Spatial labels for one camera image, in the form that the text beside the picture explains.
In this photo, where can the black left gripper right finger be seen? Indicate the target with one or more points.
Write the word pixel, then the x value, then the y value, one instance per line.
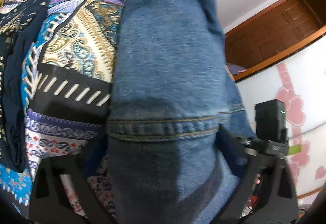
pixel 272 201

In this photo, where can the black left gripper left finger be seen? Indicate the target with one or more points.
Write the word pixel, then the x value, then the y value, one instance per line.
pixel 60 192

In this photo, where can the blue denim jeans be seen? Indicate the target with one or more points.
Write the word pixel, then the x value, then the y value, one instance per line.
pixel 172 92

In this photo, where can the right human hand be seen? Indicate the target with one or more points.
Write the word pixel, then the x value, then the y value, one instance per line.
pixel 257 179

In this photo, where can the white sliding wardrobe door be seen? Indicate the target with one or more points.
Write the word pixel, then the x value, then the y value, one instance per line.
pixel 299 82

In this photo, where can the brown wooden wardrobe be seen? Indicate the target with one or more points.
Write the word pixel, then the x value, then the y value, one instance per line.
pixel 280 30

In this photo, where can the patchwork patterned bedspread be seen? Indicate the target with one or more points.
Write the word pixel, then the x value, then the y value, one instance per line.
pixel 67 76

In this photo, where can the navy patterned cloth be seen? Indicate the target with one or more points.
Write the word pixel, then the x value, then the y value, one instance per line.
pixel 19 29

